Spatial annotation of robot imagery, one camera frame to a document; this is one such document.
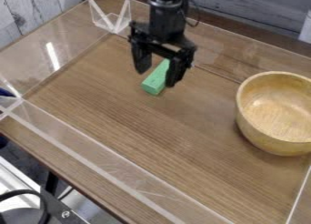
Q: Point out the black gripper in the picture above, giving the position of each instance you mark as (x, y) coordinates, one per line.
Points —
(160, 36)

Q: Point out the green rectangular block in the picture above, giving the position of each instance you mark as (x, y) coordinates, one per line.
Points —
(154, 83)

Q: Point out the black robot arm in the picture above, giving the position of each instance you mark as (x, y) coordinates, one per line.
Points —
(160, 36)

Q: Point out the light wooden bowl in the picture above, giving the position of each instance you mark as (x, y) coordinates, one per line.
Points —
(274, 112)

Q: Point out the blue object at edge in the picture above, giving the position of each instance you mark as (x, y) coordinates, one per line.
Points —
(6, 93)

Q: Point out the black table leg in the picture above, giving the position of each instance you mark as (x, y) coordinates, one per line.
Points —
(52, 183)

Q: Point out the clear acrylic tray wall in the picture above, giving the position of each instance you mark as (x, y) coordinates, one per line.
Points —
(160, 159)

